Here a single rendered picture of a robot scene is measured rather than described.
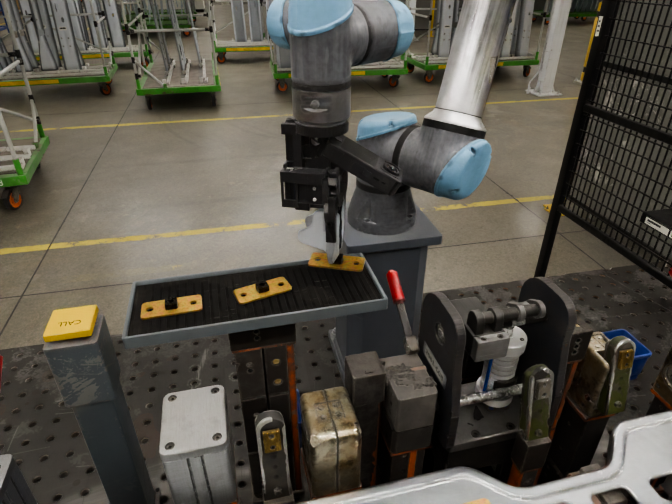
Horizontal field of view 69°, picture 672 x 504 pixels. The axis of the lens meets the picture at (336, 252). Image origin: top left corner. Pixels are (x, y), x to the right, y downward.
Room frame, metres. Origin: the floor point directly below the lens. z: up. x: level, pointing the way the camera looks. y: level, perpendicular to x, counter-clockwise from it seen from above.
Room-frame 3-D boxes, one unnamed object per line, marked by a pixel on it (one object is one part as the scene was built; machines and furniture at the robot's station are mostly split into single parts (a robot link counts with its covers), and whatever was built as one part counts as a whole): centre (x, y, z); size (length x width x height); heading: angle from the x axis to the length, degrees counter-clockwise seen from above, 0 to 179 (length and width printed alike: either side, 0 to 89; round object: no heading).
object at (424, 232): (0.97, -0.10, 0.90); 0.21 x 0.21 x 0.40; 12
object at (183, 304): (0.57, 0.24, 1.17); 0.08 x 0.04 x 0.01; 106
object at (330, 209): (0.61, 0.01, 1.29); 0.05 x 0.02 x 0.09; 169
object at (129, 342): (0.60, 0.12, 1.16); 0.37 x 0.14 x 0.02; 104
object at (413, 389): (0.52, -0.11, 0.89); 0.13 x 0.11 x 0.38; 14
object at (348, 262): (0.64, 0.00, 1.20); 0.08 x 0.04 x 0.01; 79
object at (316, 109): (0.64, 0.02, 1.43); 0.08 x 0.08 x 0.05
